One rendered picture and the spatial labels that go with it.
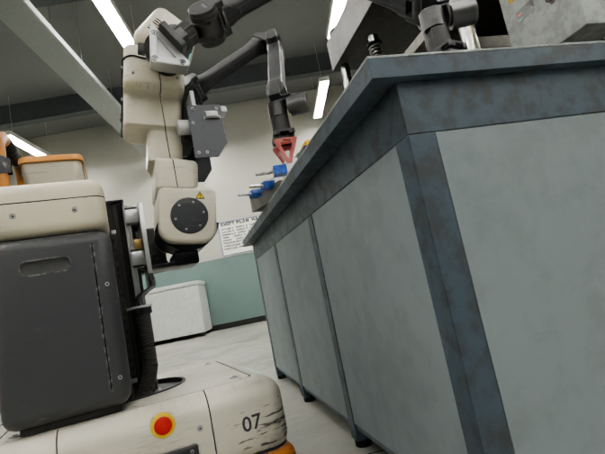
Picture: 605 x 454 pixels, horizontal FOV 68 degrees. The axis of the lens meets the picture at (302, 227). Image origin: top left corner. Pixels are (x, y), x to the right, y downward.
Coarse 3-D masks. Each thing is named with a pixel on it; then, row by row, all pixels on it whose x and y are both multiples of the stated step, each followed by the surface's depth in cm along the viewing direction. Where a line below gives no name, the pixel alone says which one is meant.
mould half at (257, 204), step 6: (282, 180) 160; (276, 186) 162; (264, 192) 170; (270, 192) 166; (258, 198) 175; (264, 198) 171; (270, 198) 166; (252, 204) 180; (258, 204) 175; (264, 204) 171; (252, 210) 180; (258, 210) 179
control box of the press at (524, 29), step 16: (512, 0) 161; (528, 0) 154; (544, 0) 148; (560, 0) 143; (576, 0) 137; (592, 0) 137; (512, 16) 162; (528, 16) 155; (544, 16) 149; (560, 16) 144; (576, 16) 138; (592, 16) 136; (512, 32) 164; (528, 32) 157; (544, 32) 150; (560, 32) 144; (576, 32) 140; (592, 32) 142
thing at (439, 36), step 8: (432, 32) 103; (440, 32) 103; (448, 32) 104; (424, 40) 106; (432, 40) 103; (440, 40) 103; (448, 40) 99; (432, 48) 104; (448, 48) 101; (456, 48) 103; (464, 48) 102
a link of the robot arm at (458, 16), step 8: (424, 0) 106; (432, 0) 106; (440, 0) 107; (448, 0) 106; (456, 0) 107; (464, 0) 106; (472, 0) 103; (456, 8) 103; (464, 8) 103; (472, 8) 103; (456, 16) 103; (464, 16) 103; (472, 16) 103; (456, 24) 105; (464, 24) 105; (472, 24) 106
